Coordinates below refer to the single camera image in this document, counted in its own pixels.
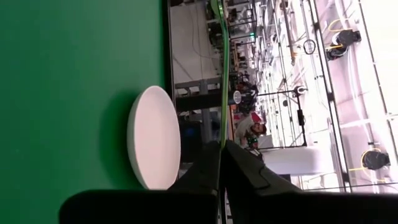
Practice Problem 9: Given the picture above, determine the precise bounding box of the iridescent rainbow spoon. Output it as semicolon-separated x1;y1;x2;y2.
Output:
210;0;231;149

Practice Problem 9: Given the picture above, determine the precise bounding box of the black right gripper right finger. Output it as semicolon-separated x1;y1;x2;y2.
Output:
223;139;398;224

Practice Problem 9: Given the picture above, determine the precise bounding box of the person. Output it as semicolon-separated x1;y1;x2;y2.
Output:
234;113;267;150

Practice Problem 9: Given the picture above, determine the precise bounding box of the black table frame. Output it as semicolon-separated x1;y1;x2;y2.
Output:
160;0;175;94

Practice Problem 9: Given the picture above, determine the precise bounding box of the white round plate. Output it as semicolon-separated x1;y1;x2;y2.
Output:
126;85;182;190

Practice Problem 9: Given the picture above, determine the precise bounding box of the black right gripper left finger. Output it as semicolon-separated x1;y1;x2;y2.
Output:
58;141;222;224

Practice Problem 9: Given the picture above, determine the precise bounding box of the black ceiling fixture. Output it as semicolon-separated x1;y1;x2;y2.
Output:
360;149;391;171
325;29;362;62

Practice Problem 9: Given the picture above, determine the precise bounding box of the black rig frame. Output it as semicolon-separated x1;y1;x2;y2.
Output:
257;85;309;149

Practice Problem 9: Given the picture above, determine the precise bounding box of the white square column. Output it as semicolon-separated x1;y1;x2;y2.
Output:
260;146;336;175

